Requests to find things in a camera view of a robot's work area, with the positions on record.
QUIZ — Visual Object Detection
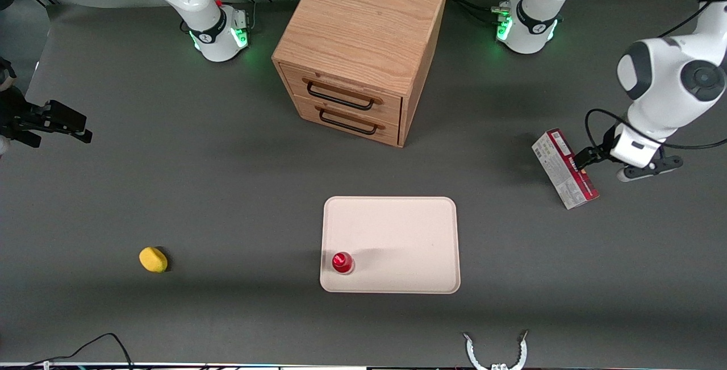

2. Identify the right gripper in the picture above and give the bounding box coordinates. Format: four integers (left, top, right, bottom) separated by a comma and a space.
0, 89, 93, 149

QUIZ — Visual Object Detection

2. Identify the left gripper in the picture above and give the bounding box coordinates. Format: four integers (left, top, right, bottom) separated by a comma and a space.
574, 124, 663, 169

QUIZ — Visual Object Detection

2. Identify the red cookie box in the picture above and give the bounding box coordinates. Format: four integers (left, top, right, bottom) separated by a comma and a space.
532, 128, 600, 210

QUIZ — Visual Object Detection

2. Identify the beige plastic tray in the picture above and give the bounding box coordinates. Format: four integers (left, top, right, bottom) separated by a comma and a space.
320, 196, 461, 295

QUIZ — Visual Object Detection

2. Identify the yellow lemon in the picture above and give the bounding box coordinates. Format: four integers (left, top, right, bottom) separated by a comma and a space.
139, 247, 169, 273

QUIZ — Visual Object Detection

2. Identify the small wooden drawer front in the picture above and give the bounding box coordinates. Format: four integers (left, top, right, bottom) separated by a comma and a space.
292, 95, 402, 147

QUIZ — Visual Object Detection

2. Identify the large wooden drawer front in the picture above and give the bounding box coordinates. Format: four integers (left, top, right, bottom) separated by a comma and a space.
280, 63, 403, 127

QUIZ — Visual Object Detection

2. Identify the white claw-shaped clip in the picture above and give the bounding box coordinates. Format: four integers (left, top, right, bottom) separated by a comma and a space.
462, 330, 529, 370

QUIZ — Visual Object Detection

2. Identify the wooden drawer cabinet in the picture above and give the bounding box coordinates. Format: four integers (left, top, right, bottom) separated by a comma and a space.
271, 0, 450, 148

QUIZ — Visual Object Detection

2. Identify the small red cup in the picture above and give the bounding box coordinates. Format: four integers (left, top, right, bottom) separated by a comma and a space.
332, 251, 356, 275

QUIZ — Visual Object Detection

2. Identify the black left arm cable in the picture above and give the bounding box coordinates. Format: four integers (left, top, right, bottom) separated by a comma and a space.
584, 0, 727, 157

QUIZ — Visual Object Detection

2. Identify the black left base cable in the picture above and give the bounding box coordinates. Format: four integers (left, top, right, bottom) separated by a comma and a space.
447, 0, 532, 25

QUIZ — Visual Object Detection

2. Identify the thin black table-edge cable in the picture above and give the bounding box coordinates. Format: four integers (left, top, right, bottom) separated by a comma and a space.
20, 332, 135, 370

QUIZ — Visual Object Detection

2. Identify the short black drawer handle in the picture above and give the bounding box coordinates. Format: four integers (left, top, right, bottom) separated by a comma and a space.
319, 107, 379, 136

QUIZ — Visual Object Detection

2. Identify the long black drawer handle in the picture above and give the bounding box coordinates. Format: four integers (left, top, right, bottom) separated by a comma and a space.
306, 81, 377, 112

